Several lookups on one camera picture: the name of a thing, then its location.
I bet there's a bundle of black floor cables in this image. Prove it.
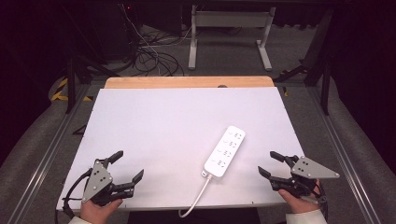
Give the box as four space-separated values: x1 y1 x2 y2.
133 29 185 77

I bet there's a white power strip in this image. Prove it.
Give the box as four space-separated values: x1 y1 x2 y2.
203 125 247 179

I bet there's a white metal desk frame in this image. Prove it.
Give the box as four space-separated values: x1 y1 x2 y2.
188 4 277 72

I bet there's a person's left hand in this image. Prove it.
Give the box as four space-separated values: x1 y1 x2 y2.
79 198 124 224

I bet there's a person's right hand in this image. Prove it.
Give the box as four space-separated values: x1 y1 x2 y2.
277 180 322 215

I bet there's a black metal stand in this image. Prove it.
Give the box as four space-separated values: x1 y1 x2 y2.
273 7 333 117
64 50 121 115

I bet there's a white board cover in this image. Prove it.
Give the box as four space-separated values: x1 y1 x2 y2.
55 86 305 213

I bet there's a yellow black hazard tape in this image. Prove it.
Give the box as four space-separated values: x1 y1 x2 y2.
50 77 94 103

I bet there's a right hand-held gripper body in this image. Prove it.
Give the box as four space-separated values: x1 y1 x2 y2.
270 155 341 199

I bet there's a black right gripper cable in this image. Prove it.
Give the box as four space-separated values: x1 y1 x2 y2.
315 180 330 222

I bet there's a white power strip cable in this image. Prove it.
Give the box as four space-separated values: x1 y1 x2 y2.
177 173 214 219

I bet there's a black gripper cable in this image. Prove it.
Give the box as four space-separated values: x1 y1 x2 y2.
315 180 330 222
61 168 93 219

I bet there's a thin white floor cable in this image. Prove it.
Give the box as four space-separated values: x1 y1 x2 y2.
120 4 194 59

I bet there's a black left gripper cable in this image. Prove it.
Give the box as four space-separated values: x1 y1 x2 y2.
61 168 93 219

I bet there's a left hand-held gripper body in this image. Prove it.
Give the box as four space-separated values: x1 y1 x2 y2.
81 158 135 207

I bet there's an aluminium floor rail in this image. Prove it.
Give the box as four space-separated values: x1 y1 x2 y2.
305 83 383 224
6 83 96 224

